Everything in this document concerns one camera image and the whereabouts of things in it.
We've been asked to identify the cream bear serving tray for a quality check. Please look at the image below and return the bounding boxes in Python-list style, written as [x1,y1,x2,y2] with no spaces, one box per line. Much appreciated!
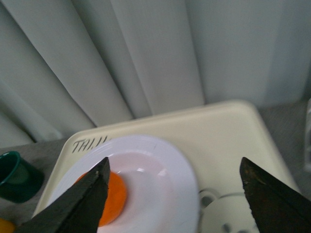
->
[35,101,297,233]

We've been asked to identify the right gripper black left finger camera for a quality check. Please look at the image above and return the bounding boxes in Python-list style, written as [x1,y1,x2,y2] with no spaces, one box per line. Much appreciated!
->
[15,157,110,233]

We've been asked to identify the dark green enamel mug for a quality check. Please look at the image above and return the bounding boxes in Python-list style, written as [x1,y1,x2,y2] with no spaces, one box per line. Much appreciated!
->
[0,151,44,203]

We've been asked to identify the yellow enamel mug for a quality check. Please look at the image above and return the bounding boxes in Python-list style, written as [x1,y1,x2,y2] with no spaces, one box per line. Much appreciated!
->
[0,218,16,233]

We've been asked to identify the orange mandarin fruit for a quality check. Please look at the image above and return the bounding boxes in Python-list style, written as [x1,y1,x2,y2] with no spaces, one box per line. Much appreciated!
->
[75,171,127,228]

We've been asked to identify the grey-white curtain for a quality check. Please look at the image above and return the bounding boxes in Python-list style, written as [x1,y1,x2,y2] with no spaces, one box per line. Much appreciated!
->
[0,0,311,148]

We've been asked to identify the white round plate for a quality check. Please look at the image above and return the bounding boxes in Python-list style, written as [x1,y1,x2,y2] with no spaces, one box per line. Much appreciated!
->
[50,135,200,233]

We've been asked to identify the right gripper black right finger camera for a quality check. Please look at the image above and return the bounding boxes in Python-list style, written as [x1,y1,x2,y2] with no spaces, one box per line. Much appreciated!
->
[240,157,311,233]

